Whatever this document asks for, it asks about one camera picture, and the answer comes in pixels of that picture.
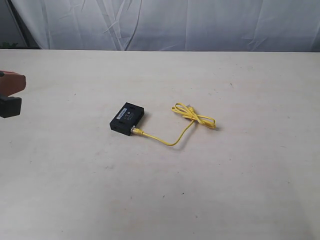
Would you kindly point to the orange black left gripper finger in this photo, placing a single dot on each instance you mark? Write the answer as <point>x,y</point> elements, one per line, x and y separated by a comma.
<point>10,106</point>

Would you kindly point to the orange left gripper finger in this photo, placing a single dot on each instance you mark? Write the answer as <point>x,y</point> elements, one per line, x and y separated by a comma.
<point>11,83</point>

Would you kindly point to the small black electronic box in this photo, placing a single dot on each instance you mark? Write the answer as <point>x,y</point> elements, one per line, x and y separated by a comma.
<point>127,118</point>

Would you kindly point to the green plant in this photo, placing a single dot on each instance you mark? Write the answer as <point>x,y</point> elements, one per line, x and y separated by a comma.
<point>7,45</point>

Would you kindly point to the white backdrop curtain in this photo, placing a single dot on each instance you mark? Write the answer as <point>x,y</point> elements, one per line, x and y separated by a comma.
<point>173,25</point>

